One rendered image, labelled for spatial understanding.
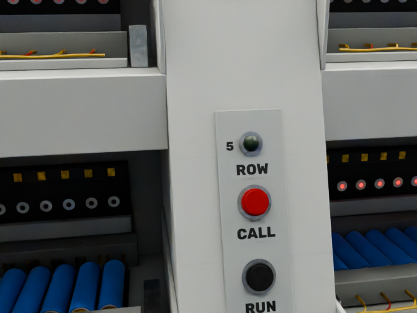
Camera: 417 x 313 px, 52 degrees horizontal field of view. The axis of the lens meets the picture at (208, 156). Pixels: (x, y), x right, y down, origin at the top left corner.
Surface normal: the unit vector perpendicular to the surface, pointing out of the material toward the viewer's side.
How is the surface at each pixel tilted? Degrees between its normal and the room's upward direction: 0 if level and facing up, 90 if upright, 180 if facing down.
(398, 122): 108
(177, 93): 90
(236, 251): 90
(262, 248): 90
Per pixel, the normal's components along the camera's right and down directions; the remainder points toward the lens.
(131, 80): 0.15, 0.28
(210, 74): 0.14, -0.04
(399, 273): -0.01, -0.96
